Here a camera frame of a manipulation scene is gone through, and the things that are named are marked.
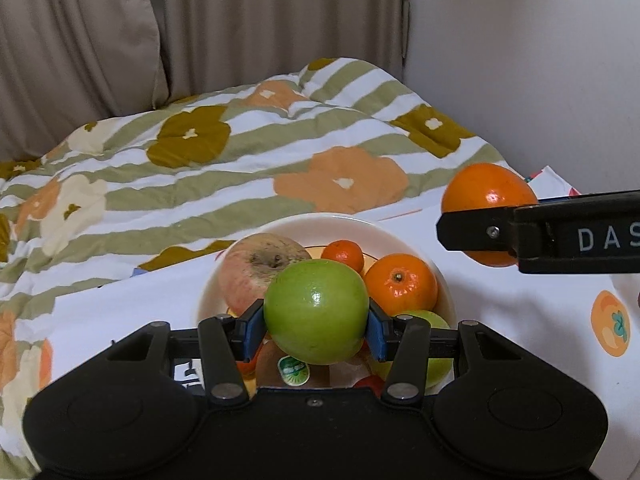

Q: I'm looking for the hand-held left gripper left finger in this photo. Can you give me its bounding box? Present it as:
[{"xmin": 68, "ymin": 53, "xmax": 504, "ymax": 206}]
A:
[{"xmin": 106, "ymin": 299, "xmax": 266, "ymax": 407}]

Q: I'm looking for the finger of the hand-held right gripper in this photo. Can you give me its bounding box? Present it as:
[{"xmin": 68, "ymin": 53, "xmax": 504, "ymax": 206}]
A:
[{"xmin": 436, "ymin": 204, "xmax": 521, "ymax": 254}]

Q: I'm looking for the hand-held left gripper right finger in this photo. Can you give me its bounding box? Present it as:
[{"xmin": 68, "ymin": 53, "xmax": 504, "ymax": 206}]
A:
[{"xmin": 367, "ymin": 300, "xmax": 524, "ymax": 406}]

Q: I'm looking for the orange persimmon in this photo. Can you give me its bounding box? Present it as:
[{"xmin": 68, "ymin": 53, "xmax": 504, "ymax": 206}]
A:
[{"xmin": 441, "ymin": 162, "xmax": 540, "ymax": 268}]

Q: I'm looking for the brown kiwi with sticker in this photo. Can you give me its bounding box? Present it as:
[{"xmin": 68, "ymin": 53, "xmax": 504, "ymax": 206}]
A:
[{"xmin": 256, "ymin": 340, "xmax": 331, "ymax": 390}]

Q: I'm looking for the red cherry tomato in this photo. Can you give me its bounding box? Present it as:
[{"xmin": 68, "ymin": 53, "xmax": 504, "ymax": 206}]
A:
[{"xmin": 352, "ymin": 374, "xmax": 386, "ymax": 397}]

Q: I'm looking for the mandarin orange with stem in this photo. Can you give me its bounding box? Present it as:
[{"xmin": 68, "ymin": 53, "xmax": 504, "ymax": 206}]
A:
[{"xmin": 363, "ymin": 253, "xmax": 439, "ymax": 313}]

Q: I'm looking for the green apple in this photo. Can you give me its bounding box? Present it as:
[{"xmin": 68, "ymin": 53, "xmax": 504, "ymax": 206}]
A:
[
  {"xmin": 263, "ymin": 259, "xmax": 370, "ymax": 366},
  {"xmin": 372, "ymin": 309, "xmax": 452, "ymax": 390}
]

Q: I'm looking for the cream bowl with yellow print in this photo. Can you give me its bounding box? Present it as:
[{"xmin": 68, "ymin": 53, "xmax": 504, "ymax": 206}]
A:
[{"xmin": 192, "ymin": 212, "xmax": 458, "ymax": 396}]

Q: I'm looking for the large red-yellow apple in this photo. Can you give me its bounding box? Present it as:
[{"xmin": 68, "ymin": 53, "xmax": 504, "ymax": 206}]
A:
[{"xmin": 218, "ymin": 233, "xmax": 313, "ymax": 317}]

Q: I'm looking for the small tangerine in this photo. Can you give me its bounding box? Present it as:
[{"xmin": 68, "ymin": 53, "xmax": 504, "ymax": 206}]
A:
[{"xmin": 320, "ymin": 240, "xmax": 365, "ymax": 276}]

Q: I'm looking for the white fruit-printed cloth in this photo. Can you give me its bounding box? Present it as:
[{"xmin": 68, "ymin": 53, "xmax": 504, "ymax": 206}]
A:
[{"xmin": 47, "ymin": 165, "xmax": 640, "ymax": 476}]

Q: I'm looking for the floral striped blanket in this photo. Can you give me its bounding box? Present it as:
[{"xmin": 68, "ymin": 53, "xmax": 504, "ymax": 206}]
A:
[{"xmin": 0, "ymin": 56, "xmax": 526, "ymax": 480}]

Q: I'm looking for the beige curtain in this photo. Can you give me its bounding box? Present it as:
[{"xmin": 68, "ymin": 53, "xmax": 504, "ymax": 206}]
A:
[
  {"xmin": 0, "ymin": 0, "xmax": 171, "ymax": 161},
  {"xmin": 137, "ymin": 0, "xmax": 408, "ymax": 106}
]

